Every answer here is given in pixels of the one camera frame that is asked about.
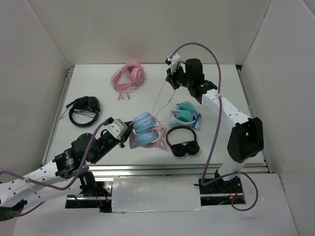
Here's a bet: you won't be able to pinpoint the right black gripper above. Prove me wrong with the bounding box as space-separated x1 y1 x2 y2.
166 63 193 89

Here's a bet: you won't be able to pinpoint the blue pink cat-ear headphones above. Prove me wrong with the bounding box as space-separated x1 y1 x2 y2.
128 76 178 151

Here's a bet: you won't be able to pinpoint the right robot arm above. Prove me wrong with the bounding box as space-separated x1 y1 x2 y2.
165 54 264 193

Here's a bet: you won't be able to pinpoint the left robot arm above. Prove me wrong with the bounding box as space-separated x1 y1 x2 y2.
0 119 133 221

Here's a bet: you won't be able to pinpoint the teal white cat-ear headphones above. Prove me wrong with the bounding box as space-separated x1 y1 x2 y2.
168 101 202 130

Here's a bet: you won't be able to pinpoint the pink over-ear headphones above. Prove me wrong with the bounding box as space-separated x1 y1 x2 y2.
111 60 145 100

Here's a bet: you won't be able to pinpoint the black on-ear headphones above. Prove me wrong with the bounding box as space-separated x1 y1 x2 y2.
165 125 200 157

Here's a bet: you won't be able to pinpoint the black headset with microphone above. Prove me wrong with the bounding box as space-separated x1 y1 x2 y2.
60 96 100 128

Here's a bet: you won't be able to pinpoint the white foil-edged panel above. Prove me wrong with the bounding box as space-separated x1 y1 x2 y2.
111 177 201 213

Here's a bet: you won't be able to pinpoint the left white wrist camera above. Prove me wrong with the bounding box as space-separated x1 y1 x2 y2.
105 119 128 140

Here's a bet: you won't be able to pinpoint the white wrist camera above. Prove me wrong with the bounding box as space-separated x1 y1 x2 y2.
105 119 128 140
165 53 181 74

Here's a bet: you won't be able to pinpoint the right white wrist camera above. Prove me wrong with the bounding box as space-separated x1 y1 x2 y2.
165 53 181 74

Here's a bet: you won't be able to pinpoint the aluminium rail frame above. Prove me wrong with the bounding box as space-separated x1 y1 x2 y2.
40 164 274 178

